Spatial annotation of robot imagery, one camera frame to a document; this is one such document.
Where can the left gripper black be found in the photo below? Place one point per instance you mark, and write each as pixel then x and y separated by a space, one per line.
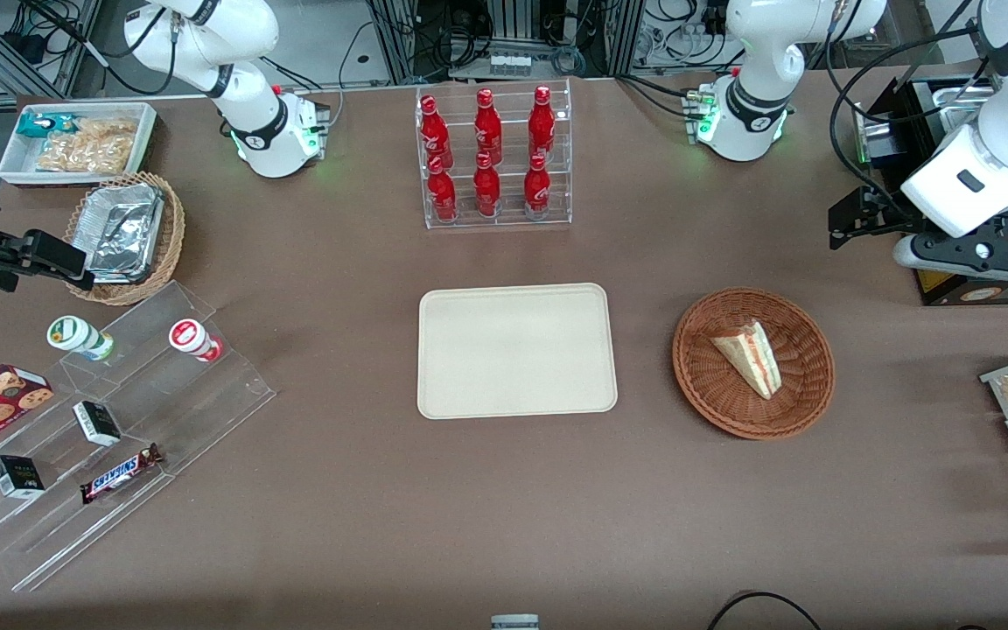
pixel 887 215

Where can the triangular sandwich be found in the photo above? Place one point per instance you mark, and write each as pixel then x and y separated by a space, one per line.
pixel 753 359

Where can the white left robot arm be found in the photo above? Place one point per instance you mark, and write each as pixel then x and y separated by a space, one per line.
pixel 753 96

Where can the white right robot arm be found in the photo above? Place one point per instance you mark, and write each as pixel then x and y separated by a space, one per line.
pixel 268 131

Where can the light wicker basket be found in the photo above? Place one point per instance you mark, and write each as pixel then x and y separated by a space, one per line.
pixel 173 236

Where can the brown wicker basket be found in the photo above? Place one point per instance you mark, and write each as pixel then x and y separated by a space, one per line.
pixel 714 394

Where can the beige plastic tray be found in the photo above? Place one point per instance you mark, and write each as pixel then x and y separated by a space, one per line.
pixel 517 350

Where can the silver foil container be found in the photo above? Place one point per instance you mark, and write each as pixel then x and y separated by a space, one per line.
pixel 123 232

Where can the green lidded cup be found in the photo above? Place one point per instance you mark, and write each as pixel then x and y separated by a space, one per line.
pixel 75 335

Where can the black food warmer cabinet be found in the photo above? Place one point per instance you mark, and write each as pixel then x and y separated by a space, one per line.
pixel 950 289

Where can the white rectangular bin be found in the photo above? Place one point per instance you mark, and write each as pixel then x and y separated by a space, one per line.
pixel 14 166

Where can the clear bag of crackers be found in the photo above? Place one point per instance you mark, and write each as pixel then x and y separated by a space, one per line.
pixel 88 150

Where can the red lidded cup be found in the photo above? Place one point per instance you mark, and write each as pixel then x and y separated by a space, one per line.
pixel 189 337

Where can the green snack packet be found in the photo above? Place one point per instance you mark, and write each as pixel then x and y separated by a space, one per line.
pixel 36 125

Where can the steel warmer pan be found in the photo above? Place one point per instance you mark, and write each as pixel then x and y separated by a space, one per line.
pixel 950 103

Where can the small black white box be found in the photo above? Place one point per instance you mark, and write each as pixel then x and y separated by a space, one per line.
pixel 97 423
pixel 17 477

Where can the clear acrylic stepped display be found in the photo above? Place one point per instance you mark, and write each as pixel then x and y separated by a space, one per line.
pixel 206 411

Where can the brown snickers bar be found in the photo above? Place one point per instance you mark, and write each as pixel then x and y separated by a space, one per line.
pixel 119 473

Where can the red cola bottle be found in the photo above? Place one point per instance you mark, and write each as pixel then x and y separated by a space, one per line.
pixel 542 127
pixel 442 194
pixel 486 188
pixel 487 129
pixel 536 186
pixel 434 136

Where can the clear acrylic bottle rack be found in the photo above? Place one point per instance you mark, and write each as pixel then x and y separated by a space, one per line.
pixel 513 223

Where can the white power strip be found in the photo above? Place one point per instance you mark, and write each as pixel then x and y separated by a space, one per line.
pixel 508 63

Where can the small grey device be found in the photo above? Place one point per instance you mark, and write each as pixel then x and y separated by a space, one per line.
pixel 514 622

